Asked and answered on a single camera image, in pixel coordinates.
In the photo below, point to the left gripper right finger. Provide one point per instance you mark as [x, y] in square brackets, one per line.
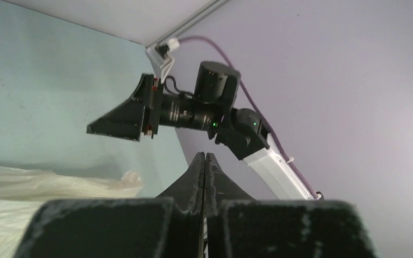
[240, 226]

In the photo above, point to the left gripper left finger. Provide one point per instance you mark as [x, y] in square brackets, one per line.
[168, 225]

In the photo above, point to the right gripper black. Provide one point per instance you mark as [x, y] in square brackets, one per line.
[125, 121]

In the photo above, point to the right corner metal profile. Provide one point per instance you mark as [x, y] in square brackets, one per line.
[206, 10]

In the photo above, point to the translucent yellowish trash bag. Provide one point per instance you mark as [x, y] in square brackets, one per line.
[22, 192]

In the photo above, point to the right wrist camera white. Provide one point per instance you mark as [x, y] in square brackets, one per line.
[160, 57]

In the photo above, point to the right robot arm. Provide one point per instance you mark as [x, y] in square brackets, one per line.
[209, 108]

